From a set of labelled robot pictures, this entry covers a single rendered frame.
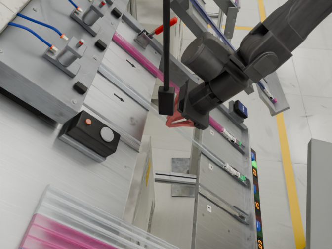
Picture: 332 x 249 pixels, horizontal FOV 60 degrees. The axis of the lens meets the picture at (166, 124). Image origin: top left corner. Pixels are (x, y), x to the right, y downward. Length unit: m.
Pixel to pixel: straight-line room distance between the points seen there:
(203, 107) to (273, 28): 0.19
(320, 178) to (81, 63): 0.86
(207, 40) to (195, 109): 0.15
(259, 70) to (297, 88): 1.84
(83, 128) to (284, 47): 0.35
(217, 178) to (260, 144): 1.17
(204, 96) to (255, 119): 1.47
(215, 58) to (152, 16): 1.21
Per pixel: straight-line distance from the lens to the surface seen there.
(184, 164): 1.71
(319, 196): 1.06
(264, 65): 0.51
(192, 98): 0.58
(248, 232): 0.79
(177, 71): 0.80
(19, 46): 0.44
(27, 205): 0.42
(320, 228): 1.01
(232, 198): 0.78
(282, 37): 0.52
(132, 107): 0.60
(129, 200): 0.92
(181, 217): 1.57
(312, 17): 0.54
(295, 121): 2.10
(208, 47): 0.51
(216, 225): 0.69
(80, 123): 0.44
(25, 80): 0.42
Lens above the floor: 1.44
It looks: 49 degrees down
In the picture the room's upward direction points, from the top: straight up
